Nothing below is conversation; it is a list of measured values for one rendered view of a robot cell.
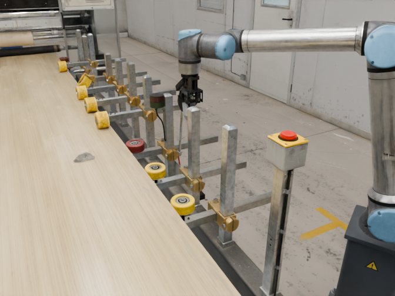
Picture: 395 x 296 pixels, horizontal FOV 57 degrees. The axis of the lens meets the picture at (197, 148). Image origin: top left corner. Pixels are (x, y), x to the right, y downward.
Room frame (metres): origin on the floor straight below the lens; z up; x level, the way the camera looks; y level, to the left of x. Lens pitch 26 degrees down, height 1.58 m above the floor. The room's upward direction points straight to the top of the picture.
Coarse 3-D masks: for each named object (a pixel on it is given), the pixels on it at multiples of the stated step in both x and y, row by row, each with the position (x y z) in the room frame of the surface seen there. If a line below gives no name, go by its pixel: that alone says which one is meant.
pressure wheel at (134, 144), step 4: (132, 140) 1.46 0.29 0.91; (136, 140) 1.46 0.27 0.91; (140, 140) 1.46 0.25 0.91; (128, 144) 1.42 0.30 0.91; (132, 144) 1.42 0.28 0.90; (136, 144) 1.42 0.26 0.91; (140, 144) 1.42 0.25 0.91; (128, 148) 1.41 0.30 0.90; (132, 148) 1.40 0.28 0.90; (136, 148) 1.40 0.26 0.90; (140, 148) 1.41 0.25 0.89; (144, 148) 1.44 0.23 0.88; (132, 152) 1.40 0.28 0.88; (136, 152) 1.40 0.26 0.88
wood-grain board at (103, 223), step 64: (0, 64) 2.99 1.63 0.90; (0, 128) 1.62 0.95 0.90; (64, 128) 1.62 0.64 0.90; (0, 192) 1.05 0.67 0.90; (64, 192) 1.05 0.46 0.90; (128, 192) 1.05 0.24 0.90; (0, 256) 0.74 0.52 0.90; (64, 256) 0.74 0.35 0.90; (128, 256) 0.74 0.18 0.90; (192, 256) 0.74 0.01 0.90
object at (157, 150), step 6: (204, 138) 1.59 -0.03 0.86; (210, 138) 1.59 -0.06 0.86; (216, 138) 1.61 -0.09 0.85; (174, 144) 1.52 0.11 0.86; (186, 144) 1.54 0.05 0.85; (144, 150) 1.45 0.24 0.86; (150, 150) 1.46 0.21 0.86; (156, 150) 1.47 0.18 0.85; (138, 156) 1.43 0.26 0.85; (144, 156) 1.44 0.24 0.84
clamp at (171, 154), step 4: (160, 140) 1.54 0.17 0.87; (160, 144) 1.50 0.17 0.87; (164, 148) 1.46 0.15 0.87; (172, 148) 1.46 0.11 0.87; (164, 152) 1.46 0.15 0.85; (168, 152) 1.43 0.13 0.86; (172, 152) 1.43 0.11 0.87; (176, 152) 1.44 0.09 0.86; (164, 156) 1.46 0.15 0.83; (168, 156) 1.42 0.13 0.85; (172, 156) 1.43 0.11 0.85; (176, 156) 1.44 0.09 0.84; (172, 160) 1.43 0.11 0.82
